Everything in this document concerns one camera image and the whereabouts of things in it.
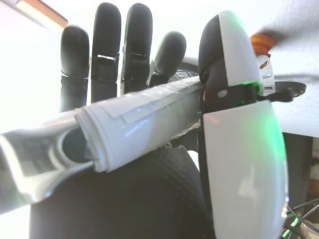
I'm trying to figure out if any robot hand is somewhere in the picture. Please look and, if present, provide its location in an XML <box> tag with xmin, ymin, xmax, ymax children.
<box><xmin>28</xmin><ymin>2</ymin><xmax>289</xmax><ymax>239</ymax></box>

